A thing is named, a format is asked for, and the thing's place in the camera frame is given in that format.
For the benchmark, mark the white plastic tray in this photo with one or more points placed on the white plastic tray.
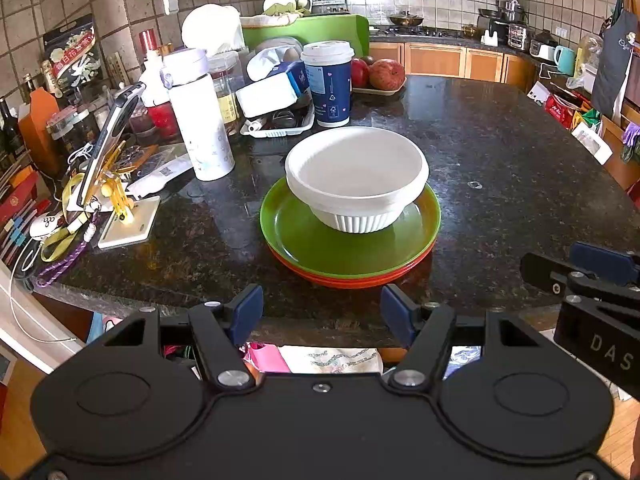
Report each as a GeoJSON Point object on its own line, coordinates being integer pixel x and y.
{"type": "Point", "coordinates": [280, 132]}

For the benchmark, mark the blue paper cup white lid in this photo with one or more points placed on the blue paper cup white lid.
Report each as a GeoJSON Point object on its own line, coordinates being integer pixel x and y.
{"type": "Point", "coordinates": [327, 90]}

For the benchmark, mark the purple rubber gloves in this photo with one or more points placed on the purple rubber gloves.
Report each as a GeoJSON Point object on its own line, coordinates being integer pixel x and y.
{"type": "Point", "coordinates": [632, 134]}

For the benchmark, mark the mint green mug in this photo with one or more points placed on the mint green mug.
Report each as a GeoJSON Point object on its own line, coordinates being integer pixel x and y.
{"type": "Point", "coordinates": [565, 60]}

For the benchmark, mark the wooden lower cabinets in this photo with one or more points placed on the wooden lower cabinets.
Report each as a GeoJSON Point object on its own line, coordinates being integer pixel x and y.
{"type": "Point", "coordinates": [435, 60]}

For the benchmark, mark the red apple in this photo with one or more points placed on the red apple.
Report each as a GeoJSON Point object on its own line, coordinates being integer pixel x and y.
{"type": "Point", "coordinates": [359, 74]}
{"type": "Point", "coordinates": [387, 75]}

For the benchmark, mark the red snack bag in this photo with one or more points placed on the red snack bag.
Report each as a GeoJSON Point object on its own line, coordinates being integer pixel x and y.
{"type": "Point", "coordinates": [560, 110]}

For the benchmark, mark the brown kiwi fruit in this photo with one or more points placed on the brown kiwi fruit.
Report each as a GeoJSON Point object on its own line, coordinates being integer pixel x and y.
{"type": "Point", "coordinates": [368, 60]}

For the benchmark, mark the dark printed snack bag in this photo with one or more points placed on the dark printed snack bag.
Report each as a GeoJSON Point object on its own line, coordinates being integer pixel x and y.
{"type": "Point", "coordinates": [72, 55]}

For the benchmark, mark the green cutting board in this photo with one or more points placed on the green cutting board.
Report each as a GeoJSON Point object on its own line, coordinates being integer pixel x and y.
{"type": "Point", "coordinates": [325, 27]}

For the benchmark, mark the pink bag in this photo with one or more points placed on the pink bag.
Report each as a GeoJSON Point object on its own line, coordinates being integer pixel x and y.
{"type": "Point", "coordinates": [265, 357]}

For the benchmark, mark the white photo box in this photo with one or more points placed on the white photo box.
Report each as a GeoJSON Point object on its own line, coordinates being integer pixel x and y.
{"type": "Point", "coordinates": [592, 142]}

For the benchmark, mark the yellow white phone stand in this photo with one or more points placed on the yellow white phone stand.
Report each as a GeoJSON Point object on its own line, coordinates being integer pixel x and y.
{"type": "Point", "coordinates": [135, 225]}

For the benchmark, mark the green plate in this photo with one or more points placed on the green plate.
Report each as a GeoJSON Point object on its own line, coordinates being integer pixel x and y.
{"type": "Point", "coordinates": [300, 240]}

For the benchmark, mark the white dish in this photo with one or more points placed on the white dish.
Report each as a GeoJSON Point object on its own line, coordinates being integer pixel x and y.
{"type": "Point", "coordinates": [277, 2]}

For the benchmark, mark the green and yellow bag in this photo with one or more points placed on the green and yellow bag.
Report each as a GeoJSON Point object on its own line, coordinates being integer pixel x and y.
{"type": "Point", "coordinates": [587, 119]}

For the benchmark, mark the gas stove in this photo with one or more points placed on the gas stove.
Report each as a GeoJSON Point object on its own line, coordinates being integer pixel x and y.
{"type": "Point", "coordinates": [420, 32]}

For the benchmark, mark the red jar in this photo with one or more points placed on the red jar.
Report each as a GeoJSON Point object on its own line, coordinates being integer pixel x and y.
{"type": "Point", "coordinates": [164, 120]}

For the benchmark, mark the white knife holder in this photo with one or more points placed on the white knife holder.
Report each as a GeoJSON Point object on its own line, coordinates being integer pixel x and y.
{"type": "Point", "coordinates": [490, 37]}

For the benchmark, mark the green camouflage cloth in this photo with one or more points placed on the green camouflage cloth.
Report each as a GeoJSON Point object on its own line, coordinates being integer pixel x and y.
{"type": "Point", "coordinates": [631, 152]}

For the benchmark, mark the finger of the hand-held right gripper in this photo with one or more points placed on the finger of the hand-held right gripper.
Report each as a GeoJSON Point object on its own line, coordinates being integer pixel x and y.
{"type": "Point", "coordinates": [605, 262]}
{"type": "Point", "coordinates": [545, 272]}

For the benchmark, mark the white wall socket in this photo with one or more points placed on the white wall socket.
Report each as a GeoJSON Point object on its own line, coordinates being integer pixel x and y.
{"type": "Point", "coordinates": [170, 3]}

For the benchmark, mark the white paper packet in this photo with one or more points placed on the white paper packet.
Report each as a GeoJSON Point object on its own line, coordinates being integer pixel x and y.
{"type": "Point", "coordinates": [160, 175]}

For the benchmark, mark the smartphone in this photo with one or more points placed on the smartphone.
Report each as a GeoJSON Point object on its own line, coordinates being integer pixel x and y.
{"type": "Point", "coordinates": [110, 135]}

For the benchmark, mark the black wok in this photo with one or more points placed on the black wok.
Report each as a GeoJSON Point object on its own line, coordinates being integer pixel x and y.
{"type": "Point", "coordinates": [406, 20]}

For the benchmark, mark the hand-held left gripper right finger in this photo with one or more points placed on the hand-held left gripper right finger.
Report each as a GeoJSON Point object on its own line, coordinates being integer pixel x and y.
{"type": "Point", "coordinates": [397, 310]}

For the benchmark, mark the silver pressure cooker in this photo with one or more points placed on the silver pressure cooker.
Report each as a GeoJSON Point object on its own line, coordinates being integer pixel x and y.
{"type": "Point", "coordinates": [518, 37]}

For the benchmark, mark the dark apron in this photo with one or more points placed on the dark apron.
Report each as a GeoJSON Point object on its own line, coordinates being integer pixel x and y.
{"type": "Point", "coordinates": [612, 60]}

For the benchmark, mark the clear plastic bag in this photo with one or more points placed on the clear plastic bag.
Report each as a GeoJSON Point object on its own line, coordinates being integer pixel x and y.
{"type": "Point", "coordinates": [587, 60]}

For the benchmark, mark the dark wine bottle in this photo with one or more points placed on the dark wine bottle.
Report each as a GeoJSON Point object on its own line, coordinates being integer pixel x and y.
{"type": "Point", "coordinates": [10, 132]}

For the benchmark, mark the white patterned paper bag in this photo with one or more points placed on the white patterned paper bag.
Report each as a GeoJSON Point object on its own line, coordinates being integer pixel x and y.
{"type": "Point", "coordinates": [539, 94]}

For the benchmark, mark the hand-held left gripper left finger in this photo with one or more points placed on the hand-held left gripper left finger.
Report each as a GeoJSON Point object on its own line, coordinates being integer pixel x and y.
{"type": "Point", "coordinates": [247, 307]}

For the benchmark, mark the white plastic bag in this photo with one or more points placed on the white plastic bag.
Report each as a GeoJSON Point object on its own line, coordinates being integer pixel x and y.
{"type": "Point", "coordinates": [210, 25]}

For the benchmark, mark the stack of colourful boxes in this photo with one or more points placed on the stack of colourful boxes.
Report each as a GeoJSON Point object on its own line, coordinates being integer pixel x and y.
{"type": "Point", "coordinates": [20, 210]}

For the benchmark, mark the wooden shelf cabinet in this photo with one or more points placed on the wooden shelf cabinet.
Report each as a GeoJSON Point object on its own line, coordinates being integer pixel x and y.
{"type": "Point", "coordinates": [612, 142]}

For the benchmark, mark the clear plastic canister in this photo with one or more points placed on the clear plastic canister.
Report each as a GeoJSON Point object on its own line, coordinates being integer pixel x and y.
{"type": "Point", "coordinates": [227, 105]}

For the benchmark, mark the white water bottle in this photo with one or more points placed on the white water bottle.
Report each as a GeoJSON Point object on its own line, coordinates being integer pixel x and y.
{"type": "Point", "coordinates": [205, 130]}

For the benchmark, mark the beige fruit tray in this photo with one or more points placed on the beige fruit tray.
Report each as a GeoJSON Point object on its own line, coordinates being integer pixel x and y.
{"type": "Point", "coordinates": [380, 92]}

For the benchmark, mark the white printed tote bag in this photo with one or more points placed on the white printed tote bag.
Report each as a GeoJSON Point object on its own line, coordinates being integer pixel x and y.
{"type": "Point", "coordinates": [330, 360]}

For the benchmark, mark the orange paper box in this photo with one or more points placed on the orange paper box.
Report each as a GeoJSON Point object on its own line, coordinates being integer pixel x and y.
{"type": "Point", "coordinates": [40, 130]}

